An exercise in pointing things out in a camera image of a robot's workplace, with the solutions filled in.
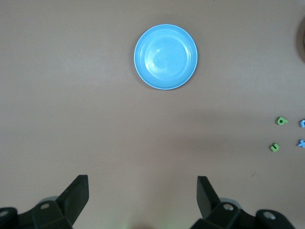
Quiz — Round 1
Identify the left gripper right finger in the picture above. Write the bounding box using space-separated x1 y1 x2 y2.
190 176 297 229

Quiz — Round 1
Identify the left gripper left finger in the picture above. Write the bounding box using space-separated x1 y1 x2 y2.
0 175 89 229

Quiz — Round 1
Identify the green lowercase letter n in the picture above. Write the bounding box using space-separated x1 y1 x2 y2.
268 142 281 153

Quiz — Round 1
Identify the green lowercase letter a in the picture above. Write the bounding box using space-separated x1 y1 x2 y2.
274 116 289 126

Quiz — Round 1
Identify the brown table cloth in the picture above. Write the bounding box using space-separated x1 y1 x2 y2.
0 0 305 229

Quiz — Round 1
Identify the blue plate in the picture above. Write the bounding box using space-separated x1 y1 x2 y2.
133 23 198 91

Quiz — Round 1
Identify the beige plate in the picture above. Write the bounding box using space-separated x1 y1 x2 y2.
300 21 305 62

